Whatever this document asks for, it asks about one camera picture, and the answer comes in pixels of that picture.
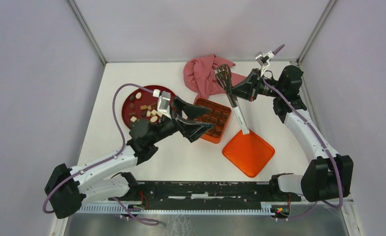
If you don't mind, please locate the orange box lid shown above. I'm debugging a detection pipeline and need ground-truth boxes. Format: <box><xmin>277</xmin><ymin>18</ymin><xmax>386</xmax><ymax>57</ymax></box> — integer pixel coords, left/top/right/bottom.
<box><xmin>222</xmin><ymin>131</ymin><xmax>276</xmax><ymax>178</ymax></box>

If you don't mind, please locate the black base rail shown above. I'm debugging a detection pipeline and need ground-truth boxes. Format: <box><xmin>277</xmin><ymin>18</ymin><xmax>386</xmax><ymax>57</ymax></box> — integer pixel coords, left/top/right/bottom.
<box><xmin>119</xmin><ymin>181</ymin><xmax>302</xmax><ymax>210</ymax></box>

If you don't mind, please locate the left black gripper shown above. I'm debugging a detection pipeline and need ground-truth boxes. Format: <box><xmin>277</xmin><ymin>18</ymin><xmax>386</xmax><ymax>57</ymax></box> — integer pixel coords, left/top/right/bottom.
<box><xmin>150</xmin><ymin>95</ymin><xmax>214</xmax><ymax>144</ymax></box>

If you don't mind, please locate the purple cable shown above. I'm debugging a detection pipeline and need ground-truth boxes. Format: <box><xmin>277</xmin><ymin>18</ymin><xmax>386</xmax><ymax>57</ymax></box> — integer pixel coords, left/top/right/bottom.
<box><xmin>261</xmin><ymin>44</ymin><xmax>344</xmax><ymax>209</ymax></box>
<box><xmin>42</xmin><ymin>83</ymin><xmax>155</xmax><ymax>215</ymax></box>

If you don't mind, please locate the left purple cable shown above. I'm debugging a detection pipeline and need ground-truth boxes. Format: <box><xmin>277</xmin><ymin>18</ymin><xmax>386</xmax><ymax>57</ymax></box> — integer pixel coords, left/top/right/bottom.
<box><xmin>42</xmin><ymin>83</ymin><xmax>155</xmax><ymax>215</ymax></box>

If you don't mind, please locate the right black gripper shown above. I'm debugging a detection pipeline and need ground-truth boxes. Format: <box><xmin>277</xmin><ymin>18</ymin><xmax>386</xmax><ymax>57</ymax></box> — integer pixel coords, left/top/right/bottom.
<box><xmin>227</xmin><ymin>68</ymin><xmax>284</xmax><ymax>102</ymax></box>

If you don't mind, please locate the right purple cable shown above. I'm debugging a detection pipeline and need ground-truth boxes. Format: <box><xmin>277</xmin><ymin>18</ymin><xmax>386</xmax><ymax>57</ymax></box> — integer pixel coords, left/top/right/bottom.
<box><xmin>261</xmin><ymin>44</ymin><xmax>344</xmax><ymax>209</ymax></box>

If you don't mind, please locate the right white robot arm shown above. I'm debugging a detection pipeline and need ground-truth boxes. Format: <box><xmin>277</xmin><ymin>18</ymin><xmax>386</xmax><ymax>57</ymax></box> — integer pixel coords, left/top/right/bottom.
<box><xmin>232</xmin><ymin>65</ymin><xmax>354</xmax><ymax>208</ymax></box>

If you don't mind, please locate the orange chocolate box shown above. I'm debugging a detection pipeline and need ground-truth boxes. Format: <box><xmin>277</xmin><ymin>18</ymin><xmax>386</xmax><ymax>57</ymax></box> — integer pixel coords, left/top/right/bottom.
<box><xmin>195</xmin><ymin>98</ymin><xmax>232</xmax><ymax>144</ymax></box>

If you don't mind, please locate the pink cloth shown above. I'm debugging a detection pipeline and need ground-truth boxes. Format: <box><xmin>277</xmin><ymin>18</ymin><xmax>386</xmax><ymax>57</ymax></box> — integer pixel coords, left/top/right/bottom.
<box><xmin>183</xmin><ymin>54</ymin><xmax>236</xmax><ymax>100</ymax></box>

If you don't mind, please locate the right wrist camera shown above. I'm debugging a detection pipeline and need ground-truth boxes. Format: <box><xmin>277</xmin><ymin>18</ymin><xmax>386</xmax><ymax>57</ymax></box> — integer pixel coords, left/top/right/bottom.
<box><xmin>255</xmin><ymin>51</ymin><xmax>275</xmax><ymax>76</ymax></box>

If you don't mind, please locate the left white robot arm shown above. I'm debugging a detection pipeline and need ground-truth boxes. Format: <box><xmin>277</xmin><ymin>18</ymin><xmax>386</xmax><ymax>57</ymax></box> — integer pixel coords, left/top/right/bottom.
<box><xmin>43</xmin><ymin>96</ymin><xmax>214</xmax><ymax>219</ymax></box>

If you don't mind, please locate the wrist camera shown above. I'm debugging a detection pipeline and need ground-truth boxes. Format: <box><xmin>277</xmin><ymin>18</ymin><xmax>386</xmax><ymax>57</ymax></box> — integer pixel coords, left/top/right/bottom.
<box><xmin>255</xmin><ymin>51</ymin><xmax>275</xmax><ymax>76</ymax></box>
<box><xmin>153</xmin><ymin>89</ymin><xmax>171</xmax><ymax>118</ymax></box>

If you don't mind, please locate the round dark red plate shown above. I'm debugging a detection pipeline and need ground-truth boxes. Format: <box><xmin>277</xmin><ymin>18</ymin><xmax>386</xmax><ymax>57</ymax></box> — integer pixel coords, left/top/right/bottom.
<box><xmin>121</xmin><ymin>88</ymin><xmax>164</xmax><ymax>129</ymax></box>

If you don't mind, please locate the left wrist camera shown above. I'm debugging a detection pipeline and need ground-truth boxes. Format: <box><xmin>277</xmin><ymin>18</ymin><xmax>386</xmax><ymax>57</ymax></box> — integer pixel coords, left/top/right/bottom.
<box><xmin>153</xmin><ymin>89</ymin><xmax>171</xmax><ymax>118</ymax></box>

